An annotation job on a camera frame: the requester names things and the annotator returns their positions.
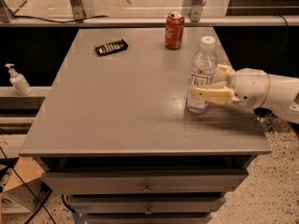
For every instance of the black snack bar packet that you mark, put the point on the black snack bar packet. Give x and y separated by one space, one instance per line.
111 48

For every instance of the cardboard box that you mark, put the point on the cardboard box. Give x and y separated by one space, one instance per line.
20 192

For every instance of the metal frame post right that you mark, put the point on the metal frame post right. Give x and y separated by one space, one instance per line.
192 9

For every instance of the grey drawer cabinet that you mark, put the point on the grey drawer cabinet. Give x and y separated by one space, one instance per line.
114 136

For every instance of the clear blue-label plastic bottle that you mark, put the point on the clear blue-label plastic bottle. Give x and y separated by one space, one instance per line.
202 71

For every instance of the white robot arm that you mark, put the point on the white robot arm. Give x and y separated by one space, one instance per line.
282 97

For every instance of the metal frame post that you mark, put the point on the metal frame post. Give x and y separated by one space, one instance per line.
192 9
82 9

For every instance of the metal frame post left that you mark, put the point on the metal frame post left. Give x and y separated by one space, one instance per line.
82 9

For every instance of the red soda can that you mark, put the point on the red soda can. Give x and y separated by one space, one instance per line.
174 30

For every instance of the white pump dispenser bottle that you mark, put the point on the white pump dispenser bottle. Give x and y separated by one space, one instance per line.
18 81

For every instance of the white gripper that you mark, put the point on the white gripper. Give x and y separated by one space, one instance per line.
249 87

